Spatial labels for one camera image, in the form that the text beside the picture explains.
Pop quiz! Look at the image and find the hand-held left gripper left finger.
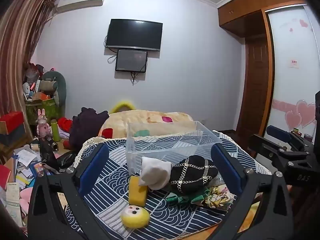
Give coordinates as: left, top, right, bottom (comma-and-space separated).
27, 144, 110, 240

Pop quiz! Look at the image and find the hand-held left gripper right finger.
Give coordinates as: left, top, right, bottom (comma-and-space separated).
211, 144, 292, 240

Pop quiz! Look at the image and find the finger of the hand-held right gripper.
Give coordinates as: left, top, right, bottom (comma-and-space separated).
248, 134, 310, 174
266, 125, 313, 153

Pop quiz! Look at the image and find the floral scrunchie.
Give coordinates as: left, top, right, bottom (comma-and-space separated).
202, 184, 237, 208

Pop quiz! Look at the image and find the black chain-pattern cloth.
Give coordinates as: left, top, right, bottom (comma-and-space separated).
169, 155, 219, 194

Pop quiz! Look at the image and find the yellow sponge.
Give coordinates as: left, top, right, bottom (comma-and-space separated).
128, 175, 148, 207

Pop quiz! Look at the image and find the green scrunchie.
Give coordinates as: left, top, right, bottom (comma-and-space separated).
165, 189, 213, 205

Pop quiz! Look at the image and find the white soft cloth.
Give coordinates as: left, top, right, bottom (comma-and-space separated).
138, 156, 173, 190

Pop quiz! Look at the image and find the yellow round plush toy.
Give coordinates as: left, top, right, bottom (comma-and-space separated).
121, 204, 150, 228

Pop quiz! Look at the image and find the clear plastic storage bin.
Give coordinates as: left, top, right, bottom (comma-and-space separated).
126, 121, 223, 174

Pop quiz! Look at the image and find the silver glitter cloth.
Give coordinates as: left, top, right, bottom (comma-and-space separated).
207, 175, 227, 187

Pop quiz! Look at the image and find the blue wave-pattern tablecloth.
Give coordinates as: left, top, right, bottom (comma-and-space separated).
66, 130, 273, 235

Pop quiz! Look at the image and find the dark purple plush pillow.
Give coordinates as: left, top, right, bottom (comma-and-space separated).
69, 107, 110, 151

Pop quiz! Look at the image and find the white heart-print wardrobe door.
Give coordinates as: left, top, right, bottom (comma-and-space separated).
260, 4, 320, 140

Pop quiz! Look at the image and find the brown wooden door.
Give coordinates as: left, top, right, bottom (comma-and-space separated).
236, 36, 270, 143

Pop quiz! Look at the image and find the black flashlight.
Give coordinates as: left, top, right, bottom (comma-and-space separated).
37, 135, 59, 167

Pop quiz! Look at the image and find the red cloth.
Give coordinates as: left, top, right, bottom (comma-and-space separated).
58, 117, 73, 132

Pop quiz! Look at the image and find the green bottle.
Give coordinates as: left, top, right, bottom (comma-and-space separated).
51, 119, 61, 142

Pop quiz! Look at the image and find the pink rabbit figure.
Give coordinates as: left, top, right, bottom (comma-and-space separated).
36, 108, 52, 138

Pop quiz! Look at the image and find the beige floral blanket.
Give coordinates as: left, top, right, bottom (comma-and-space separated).
99, 109, 198, 138

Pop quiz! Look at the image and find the pile of papers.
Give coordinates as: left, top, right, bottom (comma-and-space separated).
0, 142, 44, 227

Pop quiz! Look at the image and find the pink cloth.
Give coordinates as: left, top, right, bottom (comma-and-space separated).
19, 187, 32, 218

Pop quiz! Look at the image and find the green storage basket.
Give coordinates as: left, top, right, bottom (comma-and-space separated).
25, 97, 57, 126

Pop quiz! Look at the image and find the green plush toy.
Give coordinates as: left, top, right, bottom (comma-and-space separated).
40, 70, 67, 120

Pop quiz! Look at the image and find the dark blue box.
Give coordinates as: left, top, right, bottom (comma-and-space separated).
0, 125, 27, 146

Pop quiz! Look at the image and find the red book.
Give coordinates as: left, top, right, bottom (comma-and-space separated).
0, 165, 12, 189

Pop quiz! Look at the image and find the red box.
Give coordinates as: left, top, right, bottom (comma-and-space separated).
0, 111, 24, 134

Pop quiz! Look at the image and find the wooden overhead cabinet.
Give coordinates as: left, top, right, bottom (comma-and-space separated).
217, 0, 308, 38

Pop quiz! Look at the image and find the striped brown curtain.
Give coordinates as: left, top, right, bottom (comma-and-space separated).
0, 0, 59, 120

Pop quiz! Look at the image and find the white air conditioner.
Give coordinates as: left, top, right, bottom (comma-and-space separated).
57, 0, 103, 13

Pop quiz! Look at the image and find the yellow fuzzy ring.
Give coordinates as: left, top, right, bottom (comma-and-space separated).
109, 101, 135, 114

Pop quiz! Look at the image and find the small black wall monitor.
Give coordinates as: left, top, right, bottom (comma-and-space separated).
115, 49, 148, 73

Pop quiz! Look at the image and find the black wall television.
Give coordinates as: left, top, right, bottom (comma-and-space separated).
105, 19, 163, 52

